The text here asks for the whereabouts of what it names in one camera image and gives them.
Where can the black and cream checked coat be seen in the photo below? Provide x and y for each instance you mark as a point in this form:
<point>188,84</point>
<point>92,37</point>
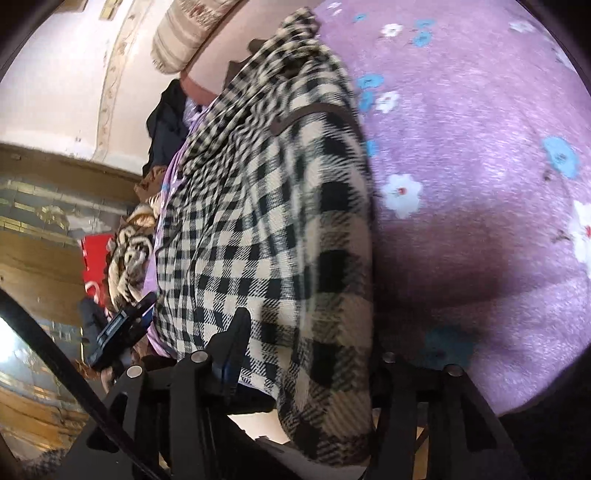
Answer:
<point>277,230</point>

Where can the red cloth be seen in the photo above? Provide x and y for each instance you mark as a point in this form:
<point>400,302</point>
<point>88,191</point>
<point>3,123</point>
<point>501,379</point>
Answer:
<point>94,263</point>

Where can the tiger print blanket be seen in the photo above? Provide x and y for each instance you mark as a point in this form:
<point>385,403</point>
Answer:
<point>131,258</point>

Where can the wooden wardrobe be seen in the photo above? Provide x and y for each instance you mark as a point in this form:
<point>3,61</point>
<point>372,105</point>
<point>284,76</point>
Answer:
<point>37,263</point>

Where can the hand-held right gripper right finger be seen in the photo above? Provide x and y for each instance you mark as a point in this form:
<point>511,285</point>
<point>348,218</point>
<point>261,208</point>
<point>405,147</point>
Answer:
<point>392,385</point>

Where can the purple floral bedsheet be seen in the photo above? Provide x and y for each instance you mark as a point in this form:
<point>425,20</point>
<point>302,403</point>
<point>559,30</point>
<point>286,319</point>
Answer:
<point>461,138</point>

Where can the striped beige pillow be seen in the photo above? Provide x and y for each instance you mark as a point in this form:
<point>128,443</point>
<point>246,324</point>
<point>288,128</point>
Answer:
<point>184,32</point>

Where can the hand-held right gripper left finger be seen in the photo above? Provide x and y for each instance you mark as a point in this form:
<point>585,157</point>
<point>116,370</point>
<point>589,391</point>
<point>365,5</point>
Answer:
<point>226,369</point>

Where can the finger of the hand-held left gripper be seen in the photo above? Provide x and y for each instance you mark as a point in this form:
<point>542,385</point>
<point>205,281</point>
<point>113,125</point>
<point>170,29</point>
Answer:
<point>145,311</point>

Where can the brown cloth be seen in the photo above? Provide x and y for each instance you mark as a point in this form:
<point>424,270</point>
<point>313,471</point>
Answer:
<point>150,182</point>

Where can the dark navy garment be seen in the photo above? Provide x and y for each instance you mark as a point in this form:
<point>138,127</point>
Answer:
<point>168,124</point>

